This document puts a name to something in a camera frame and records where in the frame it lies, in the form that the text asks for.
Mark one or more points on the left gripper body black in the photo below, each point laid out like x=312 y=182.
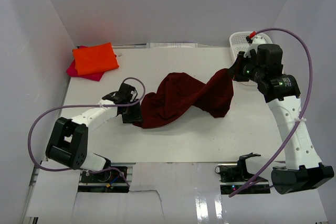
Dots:
x=132 y=114

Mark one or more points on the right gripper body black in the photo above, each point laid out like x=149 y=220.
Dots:
x=237 y=69

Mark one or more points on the dark red t shirt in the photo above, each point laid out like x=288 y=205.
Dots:
x=179 y=91

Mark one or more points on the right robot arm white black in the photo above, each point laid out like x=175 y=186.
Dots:
x=295 y=166

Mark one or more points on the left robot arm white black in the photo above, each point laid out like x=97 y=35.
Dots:
x=68 y=143

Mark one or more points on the white perforated plastic basket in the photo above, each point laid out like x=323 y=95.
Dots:
x=266 y=61

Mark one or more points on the folded orange t shirt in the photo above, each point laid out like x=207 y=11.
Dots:
x=107 y=57

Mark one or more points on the folded pink t shirt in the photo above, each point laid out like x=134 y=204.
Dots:
x=86 y=63

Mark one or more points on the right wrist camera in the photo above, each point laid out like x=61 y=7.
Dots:
x=254 y=41

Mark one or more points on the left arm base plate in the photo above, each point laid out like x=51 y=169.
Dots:
x=111 y=181

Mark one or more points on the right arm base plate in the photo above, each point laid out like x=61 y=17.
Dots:
x=233 y=176

